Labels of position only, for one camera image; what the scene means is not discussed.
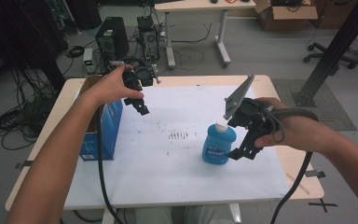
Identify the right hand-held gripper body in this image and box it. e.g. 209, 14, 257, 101
223, 74, 282, 138

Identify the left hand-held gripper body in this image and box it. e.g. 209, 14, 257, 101
121, 60, 162, 92

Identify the blue plastic bottle white cap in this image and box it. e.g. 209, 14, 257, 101
201, 121, 238, 165

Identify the blue cardboard box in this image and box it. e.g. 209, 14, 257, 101
78, 75, 124, 161

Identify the person's left hand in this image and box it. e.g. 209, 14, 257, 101
84, 64, 145, 108

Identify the person's right hand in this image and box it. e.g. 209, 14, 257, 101
254, 97, 322, 154

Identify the black computer tower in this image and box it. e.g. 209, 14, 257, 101
94, 16, 131, 61

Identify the small white device green light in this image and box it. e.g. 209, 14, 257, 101
82, 48, 95, 75

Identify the clear tape strip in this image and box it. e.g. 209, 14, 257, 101
285, 172, 310, 196

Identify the white paper mat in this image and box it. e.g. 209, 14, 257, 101
62, 85, 291, 210

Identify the grey floor mat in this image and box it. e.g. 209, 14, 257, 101
271, 78, 358, 132

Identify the black office chair base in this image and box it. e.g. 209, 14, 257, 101
302, 41, 358, 71

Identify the white desk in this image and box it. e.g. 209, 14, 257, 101
154, 0, 257, 69

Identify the black metal stand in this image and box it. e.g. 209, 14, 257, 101
291, 0, 358, 108

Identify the brown cardboard box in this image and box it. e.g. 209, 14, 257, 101
254, 0, 319, 32

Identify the open-frame computer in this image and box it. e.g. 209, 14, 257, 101
135, 15, 162, 63

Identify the coiled black cable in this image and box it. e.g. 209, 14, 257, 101
64, 45, 86, 59

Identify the left hand-held gripper black cable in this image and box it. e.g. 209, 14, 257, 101
96, 105, 119, 224

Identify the bundle of black floor cables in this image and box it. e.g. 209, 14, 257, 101
0, 66, 61, 151

